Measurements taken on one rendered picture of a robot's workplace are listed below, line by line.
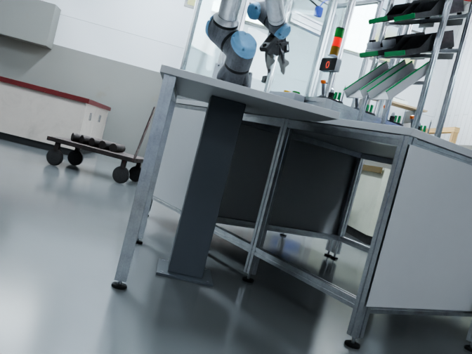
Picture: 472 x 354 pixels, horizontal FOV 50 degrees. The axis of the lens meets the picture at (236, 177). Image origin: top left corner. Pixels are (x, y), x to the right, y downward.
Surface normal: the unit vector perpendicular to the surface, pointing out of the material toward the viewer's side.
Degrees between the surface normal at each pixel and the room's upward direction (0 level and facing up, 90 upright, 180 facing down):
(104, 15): 90
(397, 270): 90
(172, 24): 90
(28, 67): 90
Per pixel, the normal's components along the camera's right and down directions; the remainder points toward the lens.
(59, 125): 0.11, 0.08
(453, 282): 0.54, 0.18
